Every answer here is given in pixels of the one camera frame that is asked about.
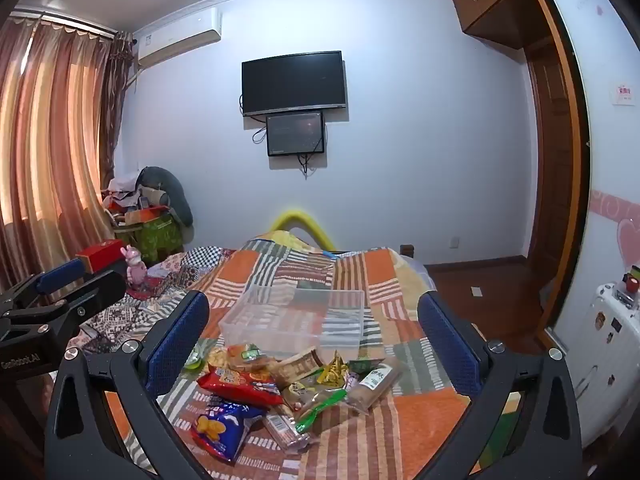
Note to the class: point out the orange snack packet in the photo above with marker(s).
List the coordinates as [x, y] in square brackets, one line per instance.
[240, 357]

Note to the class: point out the black wall television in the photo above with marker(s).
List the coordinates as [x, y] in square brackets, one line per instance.
[294, 82]

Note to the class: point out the yellow candy packet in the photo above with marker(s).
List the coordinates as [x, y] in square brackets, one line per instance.
[332, 372]

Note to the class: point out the pale biscuit packet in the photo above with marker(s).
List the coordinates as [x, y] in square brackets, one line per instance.
[286, 432]

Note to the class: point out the light green snack packet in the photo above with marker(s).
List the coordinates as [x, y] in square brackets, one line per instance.
[194, 357]

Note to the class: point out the wooden overhead cabinet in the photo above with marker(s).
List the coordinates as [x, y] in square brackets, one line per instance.
[500, 5]

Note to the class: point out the green bag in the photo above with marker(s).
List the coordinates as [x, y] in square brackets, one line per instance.
[160, 237]

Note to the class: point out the small black monitor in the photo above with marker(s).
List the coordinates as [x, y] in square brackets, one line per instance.
[295, 133]

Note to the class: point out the red snack bag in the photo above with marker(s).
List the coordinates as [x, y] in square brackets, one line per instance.
[235, 385]

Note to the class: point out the clear packet with green edge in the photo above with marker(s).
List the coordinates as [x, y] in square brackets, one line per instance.
[320, 405]

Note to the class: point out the brown wooden door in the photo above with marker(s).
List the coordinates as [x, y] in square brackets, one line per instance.
[545, 160]

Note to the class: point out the blue snack bag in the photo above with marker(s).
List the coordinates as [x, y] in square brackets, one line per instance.
[220, 427]

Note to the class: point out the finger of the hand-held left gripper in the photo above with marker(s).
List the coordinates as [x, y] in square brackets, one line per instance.
[97, 290]
[60, 275]

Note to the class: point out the checked patchwork quilt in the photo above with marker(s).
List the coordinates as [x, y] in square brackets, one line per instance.
[165, 280]

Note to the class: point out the white wardrobe sliding door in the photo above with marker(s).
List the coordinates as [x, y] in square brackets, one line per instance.
[600, 135]

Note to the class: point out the pink plush toy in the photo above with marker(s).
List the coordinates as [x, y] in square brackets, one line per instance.
[135, 266]

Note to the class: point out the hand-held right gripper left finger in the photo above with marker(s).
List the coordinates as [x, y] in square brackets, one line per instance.
[175, 345]

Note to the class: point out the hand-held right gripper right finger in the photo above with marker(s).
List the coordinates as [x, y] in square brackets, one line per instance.
[447, 342]

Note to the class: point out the brown bar with white label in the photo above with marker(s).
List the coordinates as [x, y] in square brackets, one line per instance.
[372, 385]

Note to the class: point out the white notice sticker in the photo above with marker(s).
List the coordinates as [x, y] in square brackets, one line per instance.
[625, 94]

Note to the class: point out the red box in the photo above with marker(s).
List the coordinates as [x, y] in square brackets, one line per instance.
[100, 255]

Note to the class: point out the brown patterned curtain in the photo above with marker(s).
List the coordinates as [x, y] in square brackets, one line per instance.
[120, 90]

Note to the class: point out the pile of clothes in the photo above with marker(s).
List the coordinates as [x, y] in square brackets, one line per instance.
[125, 189]

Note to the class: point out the clear plastic container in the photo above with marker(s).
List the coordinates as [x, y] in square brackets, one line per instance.
[295, 320]

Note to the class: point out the white wall socket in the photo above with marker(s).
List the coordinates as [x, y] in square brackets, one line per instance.
[454, 243]

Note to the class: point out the brown striped snack packet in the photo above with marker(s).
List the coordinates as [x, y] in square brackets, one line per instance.
[297, 365]

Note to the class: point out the small beige snack packet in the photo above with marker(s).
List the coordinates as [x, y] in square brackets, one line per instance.
[295, 392]

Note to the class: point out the white suitcase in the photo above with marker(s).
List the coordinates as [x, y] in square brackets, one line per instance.
[610, 360]

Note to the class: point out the white air conditioner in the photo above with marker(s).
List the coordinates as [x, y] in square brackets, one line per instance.
[180, 35]

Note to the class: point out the orange cardboard box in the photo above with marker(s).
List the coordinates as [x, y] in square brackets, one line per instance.
[145, 216]

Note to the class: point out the orange striped patchwork blanket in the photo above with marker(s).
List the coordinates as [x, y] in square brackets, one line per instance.
[390, 285]

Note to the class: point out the pink striped curtain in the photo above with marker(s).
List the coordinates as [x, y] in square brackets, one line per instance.
[50, 135]

